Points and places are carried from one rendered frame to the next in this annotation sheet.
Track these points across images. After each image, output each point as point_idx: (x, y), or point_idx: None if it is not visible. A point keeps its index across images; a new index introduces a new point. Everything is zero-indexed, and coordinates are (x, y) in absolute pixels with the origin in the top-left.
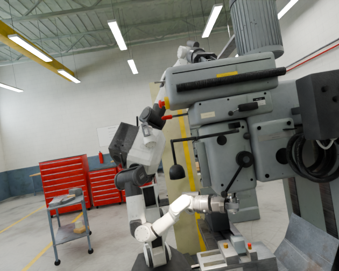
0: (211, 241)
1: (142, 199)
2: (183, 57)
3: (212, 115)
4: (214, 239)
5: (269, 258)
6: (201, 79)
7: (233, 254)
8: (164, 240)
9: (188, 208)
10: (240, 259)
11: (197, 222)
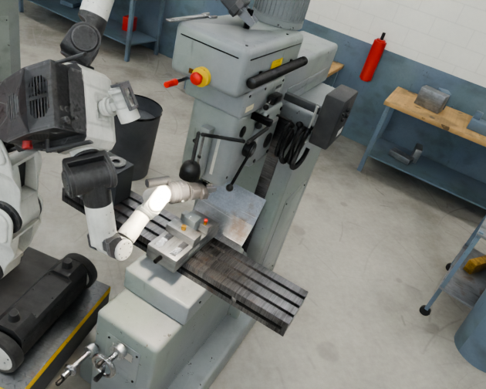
0: (125, 220)
1: None
2: None
3: (251, 108)
4: (124, 215)
5: (216, 227)
6: (263, 67)
7: (197, 234)
8: (33, 235)
9: (167, 201)
10: None
11: (65, 192)
